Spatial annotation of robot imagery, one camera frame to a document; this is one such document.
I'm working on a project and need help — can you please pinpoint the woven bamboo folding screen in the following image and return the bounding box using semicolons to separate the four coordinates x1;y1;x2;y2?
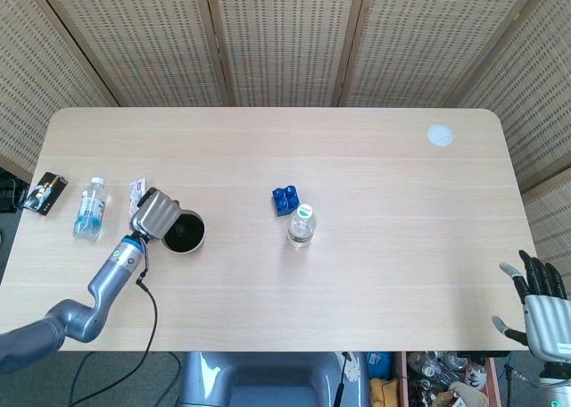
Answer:
0;0;571;265

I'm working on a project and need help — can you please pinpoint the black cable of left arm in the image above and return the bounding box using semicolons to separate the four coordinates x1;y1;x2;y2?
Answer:
57;268;182;407

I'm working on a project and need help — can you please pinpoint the wooden crate of clutter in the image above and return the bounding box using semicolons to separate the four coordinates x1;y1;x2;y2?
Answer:
394;351;501;407

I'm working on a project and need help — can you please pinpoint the clear water bottle green label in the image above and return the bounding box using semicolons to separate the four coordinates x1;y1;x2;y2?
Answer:
286;203;319;249

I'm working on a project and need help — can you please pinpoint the yellow soft item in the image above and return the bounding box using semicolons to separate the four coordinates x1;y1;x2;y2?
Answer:
369;378;399;407

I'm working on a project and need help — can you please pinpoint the black box with gold print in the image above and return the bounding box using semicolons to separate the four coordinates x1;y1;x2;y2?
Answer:
24;171;69;216

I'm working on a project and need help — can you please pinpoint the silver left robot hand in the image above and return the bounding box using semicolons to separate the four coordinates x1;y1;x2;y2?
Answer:
128;187;182;244

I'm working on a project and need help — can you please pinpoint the white bowl with dark liquid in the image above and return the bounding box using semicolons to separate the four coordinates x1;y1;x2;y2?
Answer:
162;210;207;255

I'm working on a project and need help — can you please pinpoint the clear water bottle blue label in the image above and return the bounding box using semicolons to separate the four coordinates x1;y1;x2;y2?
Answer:
72;177;108;242

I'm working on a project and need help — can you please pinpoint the white floral toothpaste tube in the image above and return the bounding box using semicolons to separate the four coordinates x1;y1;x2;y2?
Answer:
128;176;149;216

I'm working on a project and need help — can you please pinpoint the blue package under table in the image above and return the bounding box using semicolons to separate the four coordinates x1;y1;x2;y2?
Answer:
366;351;393;379

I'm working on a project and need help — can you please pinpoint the grey robot torso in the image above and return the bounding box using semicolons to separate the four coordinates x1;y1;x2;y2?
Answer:
178;351;371;407

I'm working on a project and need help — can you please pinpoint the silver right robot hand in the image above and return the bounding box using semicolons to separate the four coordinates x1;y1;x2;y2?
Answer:
491;249;571;364

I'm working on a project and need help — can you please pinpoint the blue toy building brick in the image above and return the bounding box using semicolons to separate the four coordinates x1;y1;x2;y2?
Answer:
271;184;301;218

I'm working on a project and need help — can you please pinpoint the black equipment on floor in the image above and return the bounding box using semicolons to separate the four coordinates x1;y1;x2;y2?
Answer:
0;165;29;215

